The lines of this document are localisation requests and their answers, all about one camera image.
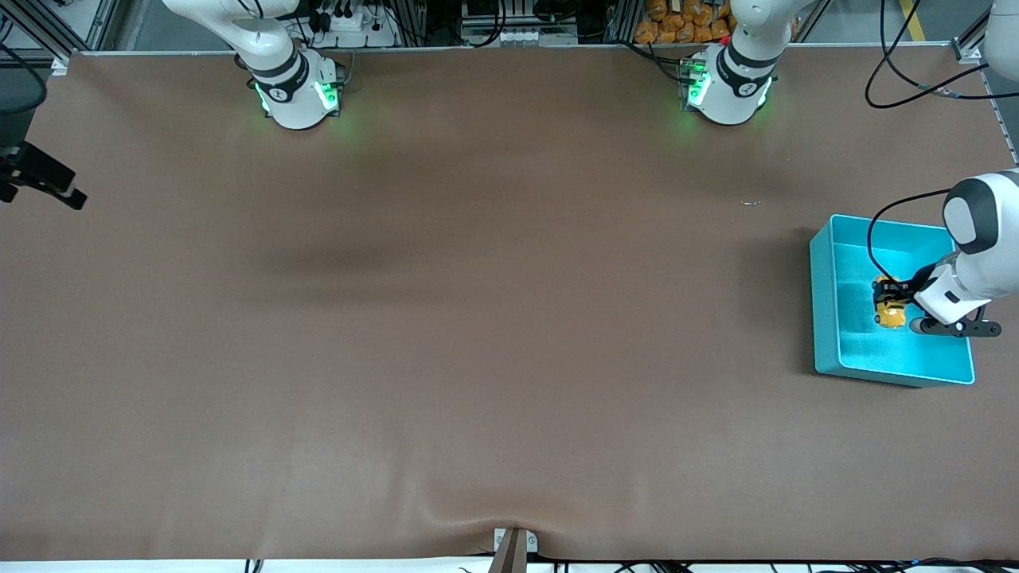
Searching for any yellow beetle toy car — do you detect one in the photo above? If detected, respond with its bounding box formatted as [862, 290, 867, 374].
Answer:
[873, 275, 909, 329]

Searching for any teal plastic bin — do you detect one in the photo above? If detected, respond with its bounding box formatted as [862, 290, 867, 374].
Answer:
[809, 213, 977, 389]

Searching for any white power strip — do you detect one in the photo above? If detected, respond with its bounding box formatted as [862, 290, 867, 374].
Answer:
[309, 6, 399, 47]

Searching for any pile of orange packets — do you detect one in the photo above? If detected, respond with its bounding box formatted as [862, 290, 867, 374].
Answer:
[634, 0, 798, 45]

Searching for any white connector block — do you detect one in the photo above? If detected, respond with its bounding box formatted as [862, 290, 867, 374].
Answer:
[466, 28, 578, 46]

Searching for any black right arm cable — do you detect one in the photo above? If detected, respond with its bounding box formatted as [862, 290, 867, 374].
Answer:
[0, 44, 49, 100]

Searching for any aluminium frame post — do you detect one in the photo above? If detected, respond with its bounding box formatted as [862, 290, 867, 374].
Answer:
[0, 0, 120, 63]
[955, 12, 998, 64]

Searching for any metal table edge bracket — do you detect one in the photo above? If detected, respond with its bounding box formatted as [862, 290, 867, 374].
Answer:
[492, 527, 539, 573]

